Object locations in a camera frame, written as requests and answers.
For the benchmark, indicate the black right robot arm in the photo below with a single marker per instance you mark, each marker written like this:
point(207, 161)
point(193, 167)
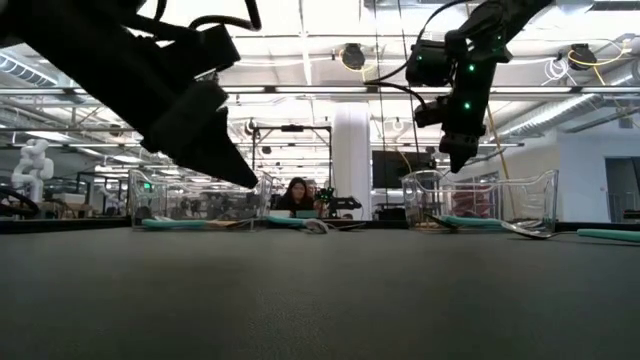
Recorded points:
point(500, 20)

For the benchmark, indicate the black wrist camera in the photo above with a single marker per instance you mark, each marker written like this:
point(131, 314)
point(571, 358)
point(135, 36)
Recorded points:
point(215, 50)
point(429, 112)

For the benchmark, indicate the silver ceiling duct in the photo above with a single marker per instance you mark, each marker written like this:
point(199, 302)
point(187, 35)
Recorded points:
point(550, 115)

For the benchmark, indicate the black gantry frame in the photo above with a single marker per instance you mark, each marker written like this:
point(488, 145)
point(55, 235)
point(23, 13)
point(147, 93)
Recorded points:
point(292, 128)

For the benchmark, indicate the dark door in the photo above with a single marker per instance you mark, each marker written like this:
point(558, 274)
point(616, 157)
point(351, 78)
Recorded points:
point(622, 190)

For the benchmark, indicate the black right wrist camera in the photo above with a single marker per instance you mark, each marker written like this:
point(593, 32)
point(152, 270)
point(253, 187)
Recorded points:
point(429, 112)

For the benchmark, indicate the black monitor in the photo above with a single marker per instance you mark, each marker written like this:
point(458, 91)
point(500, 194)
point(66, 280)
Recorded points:
point(395, 170)

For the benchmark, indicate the white pillar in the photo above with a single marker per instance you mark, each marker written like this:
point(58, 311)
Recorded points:
point(352, 150)

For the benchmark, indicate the white robot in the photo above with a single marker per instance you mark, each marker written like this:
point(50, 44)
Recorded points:
point(34, 165)

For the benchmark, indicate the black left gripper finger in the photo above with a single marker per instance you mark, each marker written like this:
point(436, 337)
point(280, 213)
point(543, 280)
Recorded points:
point(200, 140)

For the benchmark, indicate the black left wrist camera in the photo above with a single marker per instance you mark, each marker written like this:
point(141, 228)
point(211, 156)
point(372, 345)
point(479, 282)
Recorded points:
point(215, 50)

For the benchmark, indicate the person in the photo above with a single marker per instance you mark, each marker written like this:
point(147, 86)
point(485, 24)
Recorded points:
point(296, 197)
point(312, 189)

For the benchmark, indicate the small black robot arm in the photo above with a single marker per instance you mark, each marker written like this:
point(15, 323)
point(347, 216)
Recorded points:
point(340, 204)

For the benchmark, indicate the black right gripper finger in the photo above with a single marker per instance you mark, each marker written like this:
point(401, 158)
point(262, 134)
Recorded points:
point(460, 147)

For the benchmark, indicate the clear plastic bin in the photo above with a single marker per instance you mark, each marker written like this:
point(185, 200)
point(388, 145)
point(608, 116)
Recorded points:
point(530, 200)
point(240, 200)

